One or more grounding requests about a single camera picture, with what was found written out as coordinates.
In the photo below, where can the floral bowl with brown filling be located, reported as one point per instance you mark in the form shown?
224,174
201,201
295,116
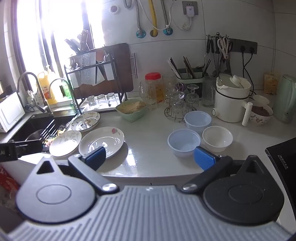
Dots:
261,114

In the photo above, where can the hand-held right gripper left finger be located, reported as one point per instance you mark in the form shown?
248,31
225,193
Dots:
97,158

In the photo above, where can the hanging utensils hook rack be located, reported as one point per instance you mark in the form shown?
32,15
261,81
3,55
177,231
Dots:
214,53

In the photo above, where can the yellow box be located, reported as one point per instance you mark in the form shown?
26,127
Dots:
271,83

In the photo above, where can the chrome curved faucet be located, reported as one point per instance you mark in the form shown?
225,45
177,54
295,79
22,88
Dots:
57,81

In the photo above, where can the black metal dish rack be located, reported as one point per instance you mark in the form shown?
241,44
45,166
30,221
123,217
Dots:
114,69

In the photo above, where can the red-lid plastic jar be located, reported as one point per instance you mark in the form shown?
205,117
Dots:
155,85

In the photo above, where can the white chopsticks bundle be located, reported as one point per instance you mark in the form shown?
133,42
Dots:
173,66

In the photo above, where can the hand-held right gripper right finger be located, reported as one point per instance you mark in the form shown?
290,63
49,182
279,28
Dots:
204,160

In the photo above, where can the chrome pull-down faucet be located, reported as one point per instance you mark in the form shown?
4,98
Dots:
34,90

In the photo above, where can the white plate with leaf pattern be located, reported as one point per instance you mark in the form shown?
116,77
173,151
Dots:
64,143

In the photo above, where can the orange detergent bottle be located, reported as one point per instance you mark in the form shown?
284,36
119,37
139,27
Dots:
47,88

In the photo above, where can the brown chopsticks bundle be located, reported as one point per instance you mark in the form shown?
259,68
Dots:
187,66

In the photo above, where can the cluster of clear glass cups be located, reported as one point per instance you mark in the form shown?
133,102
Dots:
179,98

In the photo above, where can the dried noodles bundle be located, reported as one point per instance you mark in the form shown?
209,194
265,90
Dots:
131,106

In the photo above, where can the clear glass tumbler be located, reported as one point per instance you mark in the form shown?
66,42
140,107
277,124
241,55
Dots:
111,98
91,102
101,100

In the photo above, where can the green chopstick holder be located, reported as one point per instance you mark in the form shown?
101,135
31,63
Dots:
187,75

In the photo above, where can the white box appliance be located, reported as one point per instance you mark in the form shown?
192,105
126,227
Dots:
9,113

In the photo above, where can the green plastic basket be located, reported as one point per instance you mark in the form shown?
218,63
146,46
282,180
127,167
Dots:
133,115

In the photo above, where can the translucent patterned sheet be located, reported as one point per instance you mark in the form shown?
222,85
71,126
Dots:
87,67

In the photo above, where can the black wall power strip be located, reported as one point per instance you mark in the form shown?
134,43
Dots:
245,46

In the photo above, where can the white ceramic bowl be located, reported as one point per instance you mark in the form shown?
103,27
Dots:
217,138

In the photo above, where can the red printed cloth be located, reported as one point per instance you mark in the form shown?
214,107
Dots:
7,180

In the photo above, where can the white electric cooking pot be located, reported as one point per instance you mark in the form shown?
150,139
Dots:
231,102

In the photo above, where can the dark wooden cutting board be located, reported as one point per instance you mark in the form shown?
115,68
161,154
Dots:
120,69

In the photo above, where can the large plate with red flower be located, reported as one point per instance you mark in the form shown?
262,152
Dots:
105,139

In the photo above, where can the deep floral plate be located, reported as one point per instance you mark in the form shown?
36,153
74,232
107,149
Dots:
85,121

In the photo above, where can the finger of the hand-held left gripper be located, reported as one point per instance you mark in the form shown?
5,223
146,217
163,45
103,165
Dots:
30,146

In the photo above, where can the tall clear glass jug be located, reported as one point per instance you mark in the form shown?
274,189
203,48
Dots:
209,91

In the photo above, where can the clear glass mug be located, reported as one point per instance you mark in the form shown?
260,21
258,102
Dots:
146,95

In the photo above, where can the black induction cooktop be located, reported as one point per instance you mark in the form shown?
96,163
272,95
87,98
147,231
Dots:
283,160

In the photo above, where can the pale blue plastic bowl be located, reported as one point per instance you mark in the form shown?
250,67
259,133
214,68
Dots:
182,141
197,119

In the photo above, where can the black kitchen sink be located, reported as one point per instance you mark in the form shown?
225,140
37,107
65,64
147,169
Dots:
34,125

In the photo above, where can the green bottle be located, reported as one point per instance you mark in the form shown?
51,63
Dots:
66,90

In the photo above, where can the white wall plug adapter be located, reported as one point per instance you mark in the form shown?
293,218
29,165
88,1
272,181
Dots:
190,8

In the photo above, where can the pale green electric kettle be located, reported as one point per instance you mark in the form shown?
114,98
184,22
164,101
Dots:
286,99

